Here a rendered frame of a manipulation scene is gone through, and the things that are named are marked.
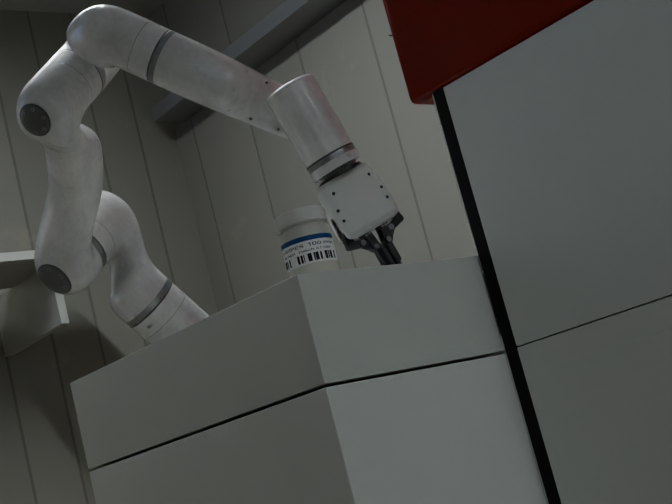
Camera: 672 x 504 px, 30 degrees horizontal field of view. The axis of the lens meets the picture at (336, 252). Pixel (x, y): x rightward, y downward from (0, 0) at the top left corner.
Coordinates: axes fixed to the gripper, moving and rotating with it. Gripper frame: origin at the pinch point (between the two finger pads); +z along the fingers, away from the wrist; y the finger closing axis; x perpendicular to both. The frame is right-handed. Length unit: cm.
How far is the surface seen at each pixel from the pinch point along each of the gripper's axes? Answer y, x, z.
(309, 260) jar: 19.6, 26.1, -4.8
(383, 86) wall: -112, -218, -55
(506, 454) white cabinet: 7.0, 19.4, 32.1
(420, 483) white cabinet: 22.1, 26.9, 27.6
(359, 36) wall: -117, -224, -76
